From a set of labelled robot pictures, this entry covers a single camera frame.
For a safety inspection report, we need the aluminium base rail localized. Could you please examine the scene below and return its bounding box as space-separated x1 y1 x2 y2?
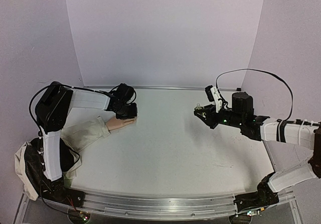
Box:
40 188 303 223

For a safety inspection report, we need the beige sleeve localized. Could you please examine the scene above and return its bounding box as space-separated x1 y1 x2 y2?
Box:
14 117 110 201

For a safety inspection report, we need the white nail polish bottle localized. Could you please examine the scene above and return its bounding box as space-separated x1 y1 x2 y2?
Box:
195 103 204 110

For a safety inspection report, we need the mannequin hand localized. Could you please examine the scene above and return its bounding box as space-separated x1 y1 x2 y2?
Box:
105 117 136 131

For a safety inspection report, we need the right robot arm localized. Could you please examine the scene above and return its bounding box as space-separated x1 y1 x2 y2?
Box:
194 88 320 193

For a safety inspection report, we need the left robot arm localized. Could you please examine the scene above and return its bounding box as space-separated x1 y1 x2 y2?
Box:
30 81 137 181

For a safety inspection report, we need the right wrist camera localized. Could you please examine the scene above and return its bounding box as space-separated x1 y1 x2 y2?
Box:
205 85 228 113

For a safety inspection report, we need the aluminium back table rail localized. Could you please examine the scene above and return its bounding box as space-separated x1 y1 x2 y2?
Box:
84 85 242 92

